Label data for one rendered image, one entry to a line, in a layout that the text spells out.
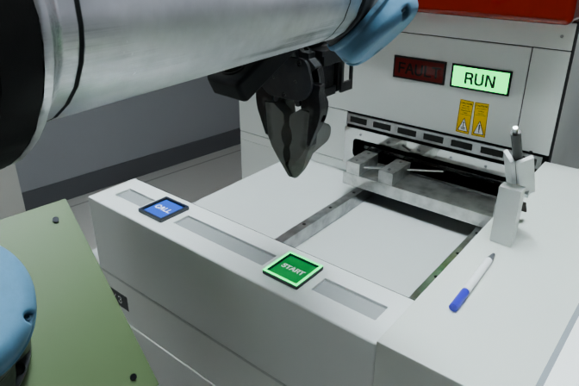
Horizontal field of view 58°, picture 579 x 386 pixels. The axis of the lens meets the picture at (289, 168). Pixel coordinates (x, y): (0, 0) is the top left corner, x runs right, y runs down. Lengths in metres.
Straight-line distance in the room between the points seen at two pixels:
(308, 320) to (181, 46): 0.47
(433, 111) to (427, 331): 0.64
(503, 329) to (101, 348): 0.48
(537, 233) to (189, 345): 0.54
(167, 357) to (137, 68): 0.77
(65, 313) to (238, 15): 0.56
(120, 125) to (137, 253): 2.39
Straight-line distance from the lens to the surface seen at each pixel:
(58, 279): 0.75
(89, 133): 3.15
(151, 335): 0.95
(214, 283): 0.73
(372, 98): 1.22
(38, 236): 0.76
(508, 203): 0.76
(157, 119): 3.34
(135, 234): 0.85
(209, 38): 0.23
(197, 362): 0.87
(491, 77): 1.09
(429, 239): 1.06
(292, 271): 0.68
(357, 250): 0.99
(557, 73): 1.06
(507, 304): 0.67
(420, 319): 0.62
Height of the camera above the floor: 1.35
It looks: 24 degrees down
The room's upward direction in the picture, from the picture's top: straight up
